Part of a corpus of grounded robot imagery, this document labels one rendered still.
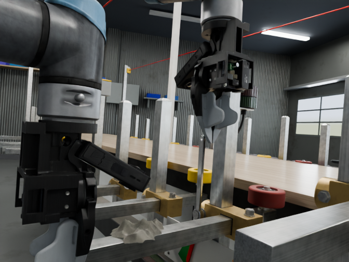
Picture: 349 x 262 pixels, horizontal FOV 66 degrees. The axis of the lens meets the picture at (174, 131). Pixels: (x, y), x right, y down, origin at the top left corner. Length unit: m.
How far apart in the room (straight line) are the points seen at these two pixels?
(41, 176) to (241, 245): 0.23
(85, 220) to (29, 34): 0.21
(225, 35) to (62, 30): 0.27
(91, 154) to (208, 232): 0.27
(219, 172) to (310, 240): 0.37
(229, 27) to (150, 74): 6.91
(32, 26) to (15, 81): 7.28
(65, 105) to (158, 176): 0.48
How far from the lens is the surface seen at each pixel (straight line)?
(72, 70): 0.34
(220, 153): 0.57
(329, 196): 0.45
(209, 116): 0.48
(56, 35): 0.33
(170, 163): 1.03
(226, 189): 0.58
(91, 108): 0.34
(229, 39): 0.48
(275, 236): 0.20
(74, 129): 0.33
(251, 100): 0.60
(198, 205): 0.59
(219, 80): 0.45
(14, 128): 7.55
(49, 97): 0.34
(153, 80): 7.36
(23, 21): 0.32
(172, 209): 0.73
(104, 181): 1.68
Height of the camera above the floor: 1.03
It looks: level
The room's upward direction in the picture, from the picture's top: 4 degrees clockwise
